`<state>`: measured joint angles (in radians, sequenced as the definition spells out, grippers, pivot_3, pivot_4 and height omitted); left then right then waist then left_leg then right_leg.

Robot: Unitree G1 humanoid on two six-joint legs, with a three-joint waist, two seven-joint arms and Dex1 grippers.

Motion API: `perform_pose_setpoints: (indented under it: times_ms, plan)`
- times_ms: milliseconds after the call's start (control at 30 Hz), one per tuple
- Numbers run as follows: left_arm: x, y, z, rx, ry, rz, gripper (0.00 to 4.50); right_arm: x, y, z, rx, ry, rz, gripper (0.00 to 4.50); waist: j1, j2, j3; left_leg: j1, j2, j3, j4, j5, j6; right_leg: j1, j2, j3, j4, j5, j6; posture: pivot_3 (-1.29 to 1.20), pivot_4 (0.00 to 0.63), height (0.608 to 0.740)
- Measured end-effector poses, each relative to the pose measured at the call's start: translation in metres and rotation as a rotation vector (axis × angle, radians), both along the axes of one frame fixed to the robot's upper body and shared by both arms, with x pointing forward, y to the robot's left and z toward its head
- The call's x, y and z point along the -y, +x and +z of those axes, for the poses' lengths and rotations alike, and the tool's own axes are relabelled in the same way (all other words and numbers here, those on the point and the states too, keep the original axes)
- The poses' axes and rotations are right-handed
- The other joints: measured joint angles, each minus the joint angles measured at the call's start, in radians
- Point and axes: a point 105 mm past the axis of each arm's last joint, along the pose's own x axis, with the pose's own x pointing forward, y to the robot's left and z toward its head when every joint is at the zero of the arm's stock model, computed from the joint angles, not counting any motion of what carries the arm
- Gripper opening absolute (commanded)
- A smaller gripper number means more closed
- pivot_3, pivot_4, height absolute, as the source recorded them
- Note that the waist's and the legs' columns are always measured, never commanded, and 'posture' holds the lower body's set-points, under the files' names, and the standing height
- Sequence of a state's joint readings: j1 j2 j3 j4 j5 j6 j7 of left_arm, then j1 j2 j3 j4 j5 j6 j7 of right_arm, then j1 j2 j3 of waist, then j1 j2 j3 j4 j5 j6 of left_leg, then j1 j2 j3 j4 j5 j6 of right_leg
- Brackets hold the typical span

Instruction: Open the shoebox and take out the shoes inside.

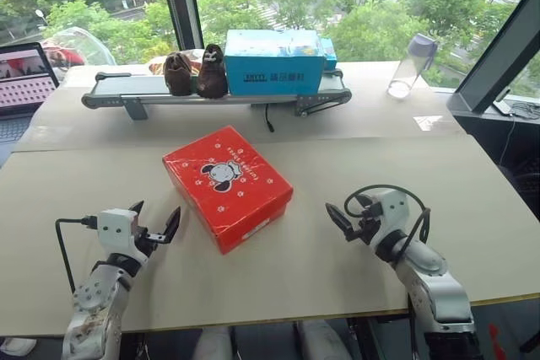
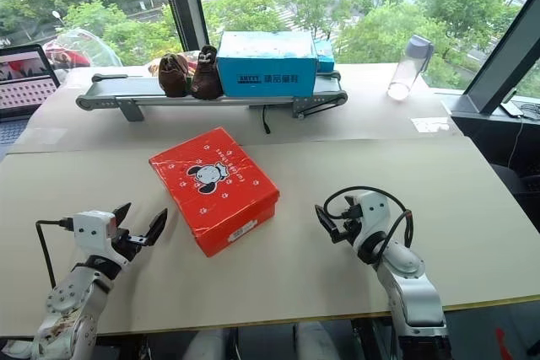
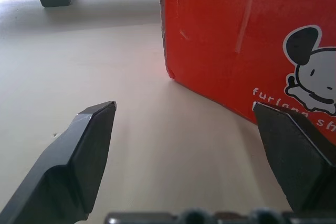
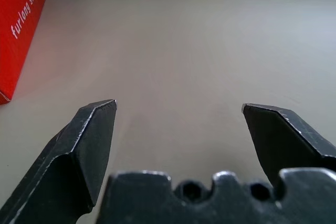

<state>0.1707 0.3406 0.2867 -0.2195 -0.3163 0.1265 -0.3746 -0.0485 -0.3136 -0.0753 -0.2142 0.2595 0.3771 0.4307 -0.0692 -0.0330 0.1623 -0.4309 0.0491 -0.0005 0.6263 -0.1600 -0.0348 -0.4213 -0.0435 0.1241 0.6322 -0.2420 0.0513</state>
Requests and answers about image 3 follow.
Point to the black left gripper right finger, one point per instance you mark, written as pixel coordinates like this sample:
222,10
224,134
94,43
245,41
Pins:
294,161

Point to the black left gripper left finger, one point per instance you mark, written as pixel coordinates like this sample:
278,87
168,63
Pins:
71,166

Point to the red cardboard box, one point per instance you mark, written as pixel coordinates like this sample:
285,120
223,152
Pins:
236,37

